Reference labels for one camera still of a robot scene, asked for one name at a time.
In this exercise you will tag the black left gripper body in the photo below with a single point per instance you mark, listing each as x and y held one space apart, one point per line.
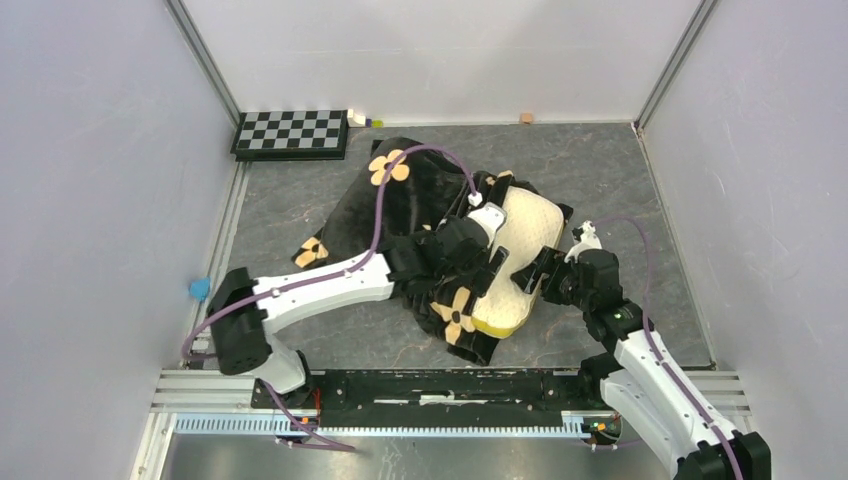
467 275

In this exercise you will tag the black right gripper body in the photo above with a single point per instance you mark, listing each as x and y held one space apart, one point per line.
561 285

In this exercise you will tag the white yellow pillow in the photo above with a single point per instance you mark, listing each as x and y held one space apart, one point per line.
532 223

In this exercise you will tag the black floral pillowcase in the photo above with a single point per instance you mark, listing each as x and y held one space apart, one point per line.
405 190

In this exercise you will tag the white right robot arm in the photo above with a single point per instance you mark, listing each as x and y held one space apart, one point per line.
636 375

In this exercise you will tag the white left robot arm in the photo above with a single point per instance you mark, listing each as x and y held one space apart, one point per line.
247 313

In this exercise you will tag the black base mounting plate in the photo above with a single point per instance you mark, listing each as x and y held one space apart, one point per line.
476 398

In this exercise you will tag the small white block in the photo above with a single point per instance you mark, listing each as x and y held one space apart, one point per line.
356 119

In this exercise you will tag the black grey checkerboard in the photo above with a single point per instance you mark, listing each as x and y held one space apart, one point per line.
291 135

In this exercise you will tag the blue small object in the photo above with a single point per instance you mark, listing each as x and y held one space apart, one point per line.
199 289

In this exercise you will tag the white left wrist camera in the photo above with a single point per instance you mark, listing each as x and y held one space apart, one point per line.
490 217

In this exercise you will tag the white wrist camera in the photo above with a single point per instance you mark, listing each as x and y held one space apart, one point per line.
490 217
585 238

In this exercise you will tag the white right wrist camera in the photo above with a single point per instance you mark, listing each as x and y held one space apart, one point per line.
585 238

